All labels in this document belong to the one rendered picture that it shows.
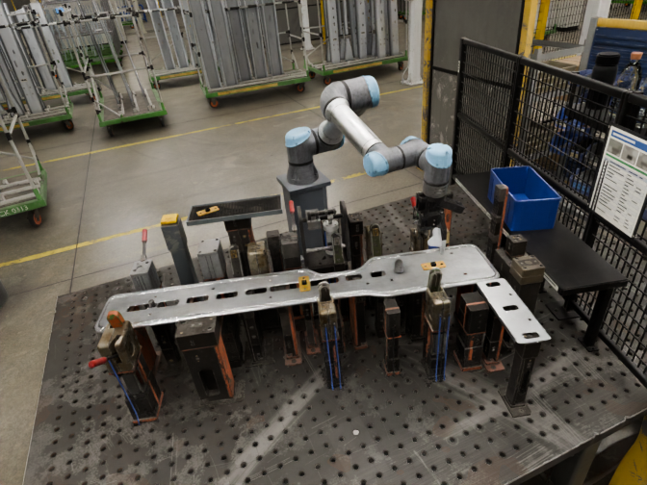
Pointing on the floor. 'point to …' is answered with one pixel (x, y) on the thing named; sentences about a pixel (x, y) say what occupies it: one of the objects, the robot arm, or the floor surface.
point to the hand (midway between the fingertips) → (433, 242)
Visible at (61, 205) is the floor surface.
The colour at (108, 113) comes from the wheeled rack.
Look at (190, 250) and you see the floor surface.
